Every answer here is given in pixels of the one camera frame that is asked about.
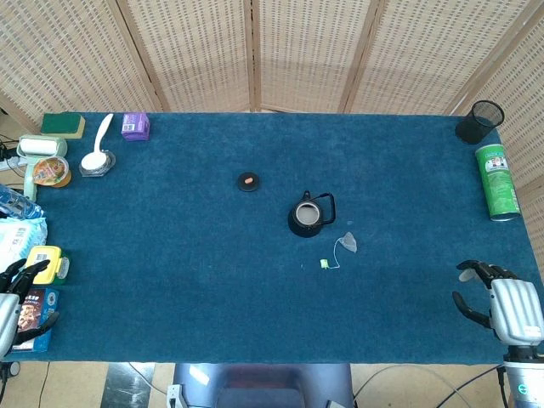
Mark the orange instant noodle cup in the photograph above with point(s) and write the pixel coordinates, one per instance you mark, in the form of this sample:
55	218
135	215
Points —
51	171

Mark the tea bag with green tag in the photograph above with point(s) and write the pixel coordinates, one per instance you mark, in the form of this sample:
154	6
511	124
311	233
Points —
349	243

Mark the blue food box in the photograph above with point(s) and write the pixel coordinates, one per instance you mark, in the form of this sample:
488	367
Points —
38	306

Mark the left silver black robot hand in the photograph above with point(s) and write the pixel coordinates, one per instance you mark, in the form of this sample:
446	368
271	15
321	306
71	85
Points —
8	314

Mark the blue carpet table cover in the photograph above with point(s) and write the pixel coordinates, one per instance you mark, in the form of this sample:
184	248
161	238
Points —
212	276

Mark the patterned small bowl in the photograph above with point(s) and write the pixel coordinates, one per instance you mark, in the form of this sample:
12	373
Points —
109	163

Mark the purple small box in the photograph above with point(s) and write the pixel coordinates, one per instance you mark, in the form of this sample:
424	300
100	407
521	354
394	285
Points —
135	127

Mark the yellow lidded container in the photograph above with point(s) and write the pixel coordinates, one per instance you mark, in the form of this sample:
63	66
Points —
44	255

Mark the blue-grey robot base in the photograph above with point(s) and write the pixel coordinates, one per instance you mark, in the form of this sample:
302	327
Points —
263	387

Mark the white power strip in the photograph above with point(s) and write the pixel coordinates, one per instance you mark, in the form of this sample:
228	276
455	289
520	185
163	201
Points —
10	163

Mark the green yellow sponge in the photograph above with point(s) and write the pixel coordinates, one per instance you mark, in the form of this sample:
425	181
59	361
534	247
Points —
59	123

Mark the pale green lint roller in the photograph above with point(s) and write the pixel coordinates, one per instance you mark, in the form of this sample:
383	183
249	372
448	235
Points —
38	146

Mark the black mesh pen holder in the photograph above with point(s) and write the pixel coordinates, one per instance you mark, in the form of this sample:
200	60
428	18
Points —
478	125

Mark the black teapot lid orange knob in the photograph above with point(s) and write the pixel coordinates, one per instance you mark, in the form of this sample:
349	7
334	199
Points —
248	182

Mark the clear plastic water bottle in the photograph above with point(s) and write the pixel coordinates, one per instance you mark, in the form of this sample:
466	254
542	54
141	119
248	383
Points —
19	204

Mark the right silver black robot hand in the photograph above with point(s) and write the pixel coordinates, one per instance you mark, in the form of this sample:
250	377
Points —
512	306

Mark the bamboo folding screen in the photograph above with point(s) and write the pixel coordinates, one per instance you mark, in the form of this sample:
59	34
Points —
191	51

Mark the white blue wipes pack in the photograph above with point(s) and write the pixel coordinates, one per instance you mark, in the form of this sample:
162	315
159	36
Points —
17	242

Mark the white plastic spoon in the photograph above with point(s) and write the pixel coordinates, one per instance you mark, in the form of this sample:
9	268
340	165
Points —
102	136

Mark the green chips can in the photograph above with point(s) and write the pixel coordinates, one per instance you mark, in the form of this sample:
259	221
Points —
499	187

